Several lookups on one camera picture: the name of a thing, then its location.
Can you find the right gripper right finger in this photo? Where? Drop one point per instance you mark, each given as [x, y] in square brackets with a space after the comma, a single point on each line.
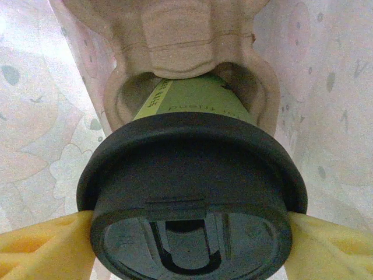
[329, 251]

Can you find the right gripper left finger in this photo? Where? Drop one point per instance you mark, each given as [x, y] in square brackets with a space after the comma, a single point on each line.
[43, 251]

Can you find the black plastic cup lid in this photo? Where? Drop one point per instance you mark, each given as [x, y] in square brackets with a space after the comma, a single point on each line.
[189, 175]

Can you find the green paper coffee cup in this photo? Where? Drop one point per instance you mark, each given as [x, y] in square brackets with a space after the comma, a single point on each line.
[189, 99]

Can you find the brown cardboard cup carrier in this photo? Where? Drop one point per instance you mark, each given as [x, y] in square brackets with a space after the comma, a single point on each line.
[180, 29]

